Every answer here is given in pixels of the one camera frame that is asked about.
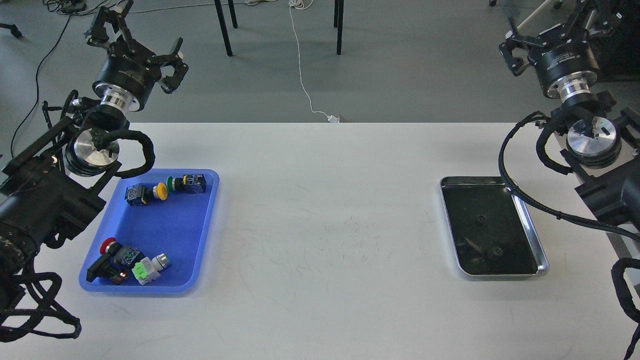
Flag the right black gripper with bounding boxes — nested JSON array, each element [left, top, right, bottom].
[[498, 0, 623, 98]]

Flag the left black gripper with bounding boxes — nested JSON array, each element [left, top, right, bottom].
[[84, 0, 190, 112]]

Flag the yellow push button switch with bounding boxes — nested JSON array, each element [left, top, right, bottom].
[[124, 182, 169, 207]]

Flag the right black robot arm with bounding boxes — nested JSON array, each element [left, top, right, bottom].
[[498, 0, 640, 245]]

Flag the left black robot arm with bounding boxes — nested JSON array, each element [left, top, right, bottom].
[[1, 0, 189, 343]]

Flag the white wheeled stand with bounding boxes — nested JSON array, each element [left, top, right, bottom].
[[487, 0, 566, 30]]

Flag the black equipment cart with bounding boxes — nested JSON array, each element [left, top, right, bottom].
[[590, 0, 640, 82]]

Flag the black table leg left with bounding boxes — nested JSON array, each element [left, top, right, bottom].
[[214, 0, 238, 57]]

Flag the black table leg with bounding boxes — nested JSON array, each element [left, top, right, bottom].
[[333, 0, 345, 56], [214, 0, 238, 57]]

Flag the blue plastic tray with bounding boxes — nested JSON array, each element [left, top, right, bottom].
[[78, 168, 220, 296]]

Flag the silver metal tray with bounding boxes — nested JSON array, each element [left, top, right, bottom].
[[439, 176, 549, 280]]

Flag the red emergency stop button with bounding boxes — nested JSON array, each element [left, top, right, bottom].
[[86, 237, 146, 285]]

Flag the black table leg right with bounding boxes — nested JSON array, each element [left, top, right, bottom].
[[333, 0, 345, 56]]

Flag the black cable on floor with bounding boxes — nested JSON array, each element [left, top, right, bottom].
[[10, 0, 131, 158]]

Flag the green push button switch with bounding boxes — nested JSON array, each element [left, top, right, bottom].
[[164, 173, 207, 194]]

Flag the white cable on floor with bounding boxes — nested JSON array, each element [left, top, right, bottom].
[[288, 0, 341, 123]]

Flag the green white selector switch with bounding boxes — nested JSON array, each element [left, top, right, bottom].
[[131, 253, 171, 286]]

